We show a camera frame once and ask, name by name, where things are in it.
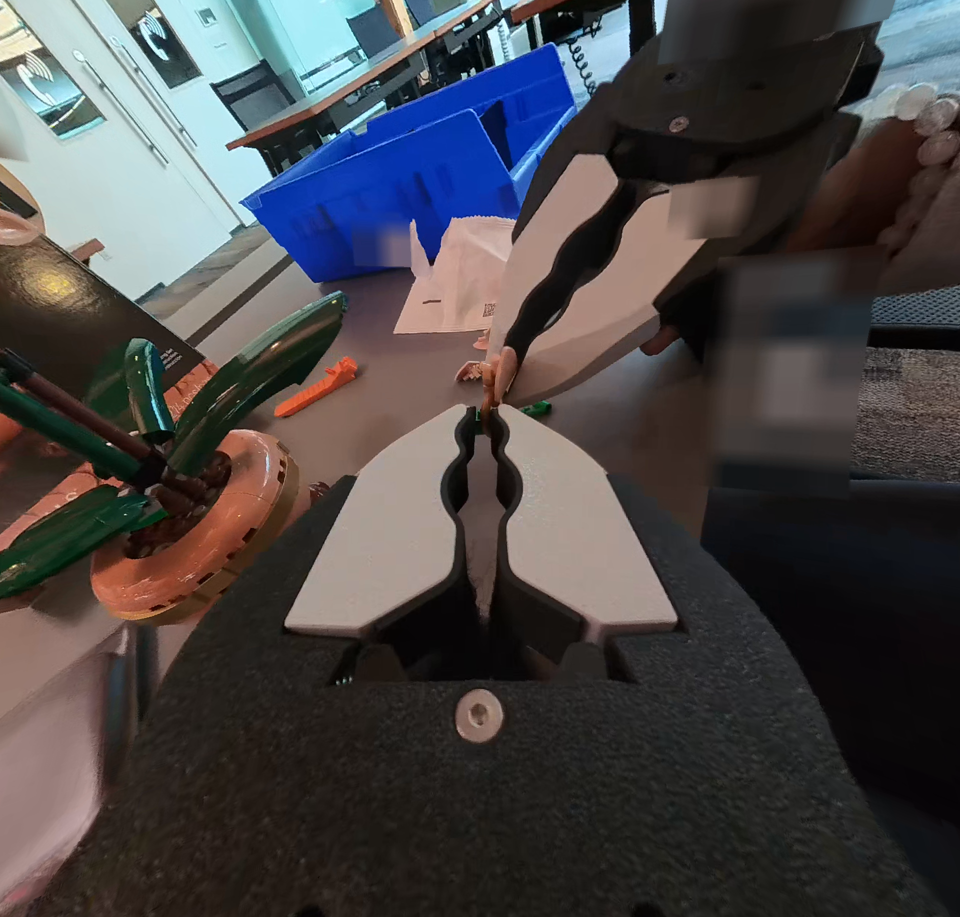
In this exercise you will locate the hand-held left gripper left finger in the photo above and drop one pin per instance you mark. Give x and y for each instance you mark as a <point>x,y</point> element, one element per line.
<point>390,527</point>

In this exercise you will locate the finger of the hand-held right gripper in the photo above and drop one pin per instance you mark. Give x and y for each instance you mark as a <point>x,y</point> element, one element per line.
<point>630,302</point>
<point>547,227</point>

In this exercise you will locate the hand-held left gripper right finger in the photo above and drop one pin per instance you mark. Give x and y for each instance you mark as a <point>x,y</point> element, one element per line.
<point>577,542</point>

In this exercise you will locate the small tan brick piece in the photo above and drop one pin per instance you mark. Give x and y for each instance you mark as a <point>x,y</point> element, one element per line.
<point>504,377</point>
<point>489,418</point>

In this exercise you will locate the person's right hand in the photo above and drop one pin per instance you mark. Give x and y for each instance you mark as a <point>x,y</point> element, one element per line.
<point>855,189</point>

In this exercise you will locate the dark brown brick piece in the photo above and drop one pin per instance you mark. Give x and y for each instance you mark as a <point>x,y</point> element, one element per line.
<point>316,491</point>

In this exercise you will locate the white paper bag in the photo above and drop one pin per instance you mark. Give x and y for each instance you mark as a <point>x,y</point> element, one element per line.
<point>457,279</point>

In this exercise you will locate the small green brick piece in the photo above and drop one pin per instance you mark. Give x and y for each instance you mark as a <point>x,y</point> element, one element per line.
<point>536,408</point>

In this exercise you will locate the orange brick separator tool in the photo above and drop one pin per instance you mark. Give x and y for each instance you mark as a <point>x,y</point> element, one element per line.
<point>315,392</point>

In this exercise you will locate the brick plant in pink pot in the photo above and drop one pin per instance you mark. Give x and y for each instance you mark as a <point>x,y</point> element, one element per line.
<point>187,542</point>

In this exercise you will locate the blue plastic bin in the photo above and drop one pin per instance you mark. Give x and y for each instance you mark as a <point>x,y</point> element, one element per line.
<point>337,204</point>

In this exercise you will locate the black office chair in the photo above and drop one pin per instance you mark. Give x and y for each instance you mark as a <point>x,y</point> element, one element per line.
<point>255,96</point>
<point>375,32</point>

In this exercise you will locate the long wooden table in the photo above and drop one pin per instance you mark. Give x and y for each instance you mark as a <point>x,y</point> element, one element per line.
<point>315,101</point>

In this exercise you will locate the person's dark trouser leg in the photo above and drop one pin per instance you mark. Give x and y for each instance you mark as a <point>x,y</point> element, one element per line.
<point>862,632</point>

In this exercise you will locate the white door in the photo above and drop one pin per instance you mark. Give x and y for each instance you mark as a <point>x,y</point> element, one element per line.
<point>187,182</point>

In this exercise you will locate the black flower print box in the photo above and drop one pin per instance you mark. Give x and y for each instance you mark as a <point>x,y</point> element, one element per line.
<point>67,309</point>

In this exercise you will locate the wall switch plate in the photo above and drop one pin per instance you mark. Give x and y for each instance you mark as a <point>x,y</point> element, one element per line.
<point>207,15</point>

